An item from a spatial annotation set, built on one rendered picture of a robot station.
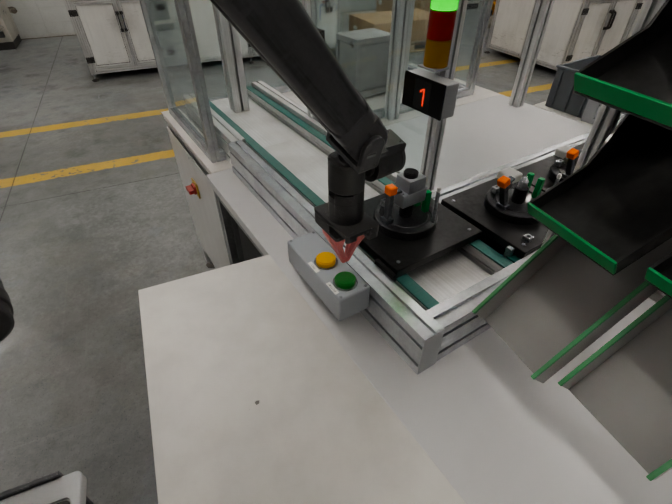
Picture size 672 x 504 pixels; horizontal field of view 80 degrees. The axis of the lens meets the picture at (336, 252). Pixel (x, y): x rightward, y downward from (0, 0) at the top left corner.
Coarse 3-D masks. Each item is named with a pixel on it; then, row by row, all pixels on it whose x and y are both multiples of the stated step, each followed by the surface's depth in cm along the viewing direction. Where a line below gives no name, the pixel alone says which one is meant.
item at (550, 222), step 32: (640, 128) 51; (608, 160) 53; (640, 160) 52; (544, 192) 52; (576, 192) 53; (608, 192) 51; (640, 192) 49; (544, 224) 51; (576, 224) 50; (608, 224) 48; (640, 224) 47; (608, 256) 44; (640, 256) 44
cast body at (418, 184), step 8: (408, 168) 83; (400, 176) 82; (408, 176) 81; (416, 176) 81; (424, 176) 82; (400, 184) 83; (408, 184) 81; (416, 184) 82; (424, 184) 83; (408, 192) 82; (416, 192) 83; (424, 192) 85; (400, 200) 83; (408, 200) 83; (416, 200) 84
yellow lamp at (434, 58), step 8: (432, 40) 78; (432, 48) 78; (440, 48) 78; (448, 48) 78; (424, 56) 81; (432, 56) 79; (440, 56) 79; (448, 56) 80; (424, 64) 81; (432, 64) 80; (440, 64) 80
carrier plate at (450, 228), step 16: (368, 208) 94; (448, 224) 89; (464, 224) 89; (368, 240) 84; (384, 240) 84; (400, 240) 84; (416, 240) 84; (432, 240) 84; (448, 240) 84; (464, 240) 85; (384, 256) 80; (400, 256) 80; (416, 256) 80; (432, 256) 81; (400, 272) 78
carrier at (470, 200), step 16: (512, 176) 101; (528, 176) 92; (560, 176) 85; (464, 192) 99; (480, 192) 99; (496, 192) 94; (512, 192) 95; (528, 192) 96; (448, 208) 96; (464, 208) 94; (480, 208) 94; (496, 208) 90; (512, 208) 90; (480, 224) 89; (496, 224) 89; (512, 224) 89; (528, 224) 89; (496, 240) 87; (512, 240) 84
